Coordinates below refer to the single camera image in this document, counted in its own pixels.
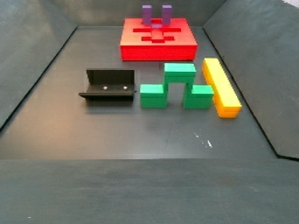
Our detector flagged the red base board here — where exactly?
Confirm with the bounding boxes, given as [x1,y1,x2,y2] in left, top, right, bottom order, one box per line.
[119,18,199,61]

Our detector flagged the black angle fixture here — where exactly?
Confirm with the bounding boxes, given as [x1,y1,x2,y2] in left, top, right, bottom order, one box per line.
[79,68,137,101]

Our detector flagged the green stepped block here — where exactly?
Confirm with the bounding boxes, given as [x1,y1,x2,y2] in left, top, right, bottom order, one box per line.
[141,63,214,109]

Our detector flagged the yellow long block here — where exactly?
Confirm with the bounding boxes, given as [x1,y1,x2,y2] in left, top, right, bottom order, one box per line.
[202,58,242,118]

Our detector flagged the purple U-shaped block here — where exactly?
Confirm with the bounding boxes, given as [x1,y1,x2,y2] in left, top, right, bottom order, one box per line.
[142,4,174,28]

